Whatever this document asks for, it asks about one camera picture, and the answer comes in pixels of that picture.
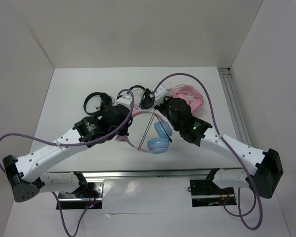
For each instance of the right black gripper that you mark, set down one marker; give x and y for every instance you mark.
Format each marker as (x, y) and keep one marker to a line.
(160, 105)

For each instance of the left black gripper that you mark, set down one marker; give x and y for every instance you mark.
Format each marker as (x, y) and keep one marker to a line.
(124, 132)

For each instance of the pink blue cat-ear headphones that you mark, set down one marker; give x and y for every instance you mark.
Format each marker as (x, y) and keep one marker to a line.
(156, 138)

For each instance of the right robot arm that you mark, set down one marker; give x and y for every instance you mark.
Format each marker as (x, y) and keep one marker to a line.
(261, 170)

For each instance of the left black headphones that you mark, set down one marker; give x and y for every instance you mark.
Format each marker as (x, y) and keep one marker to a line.
(102, 103)

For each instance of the black headphones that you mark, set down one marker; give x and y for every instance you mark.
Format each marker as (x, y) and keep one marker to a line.
(146, 101)
(102, 103)

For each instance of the middle black headphones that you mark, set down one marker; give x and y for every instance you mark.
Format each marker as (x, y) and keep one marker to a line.
(146, 101)

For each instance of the pink gaming headset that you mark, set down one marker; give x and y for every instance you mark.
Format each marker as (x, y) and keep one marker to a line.
(190, 94)

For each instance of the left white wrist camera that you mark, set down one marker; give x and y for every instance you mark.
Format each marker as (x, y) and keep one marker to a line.
(126, 100)

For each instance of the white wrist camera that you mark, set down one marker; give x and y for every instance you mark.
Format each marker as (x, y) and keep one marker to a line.
(159, 94)
(126, 100)

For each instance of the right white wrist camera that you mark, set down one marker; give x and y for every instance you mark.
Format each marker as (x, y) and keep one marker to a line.
(159, 94)

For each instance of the front aluminium rail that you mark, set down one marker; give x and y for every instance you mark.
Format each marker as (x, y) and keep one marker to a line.
(134, 174)

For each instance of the aluminium rail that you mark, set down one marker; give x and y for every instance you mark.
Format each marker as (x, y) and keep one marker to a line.
(134, 174)
(234, 107)

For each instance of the right aluminium rail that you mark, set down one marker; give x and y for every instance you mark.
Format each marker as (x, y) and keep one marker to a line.
(234, 107)

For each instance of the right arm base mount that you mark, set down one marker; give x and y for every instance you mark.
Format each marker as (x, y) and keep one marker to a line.
(205, 193)

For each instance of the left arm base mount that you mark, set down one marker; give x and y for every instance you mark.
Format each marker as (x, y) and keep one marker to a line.
(92, 198)

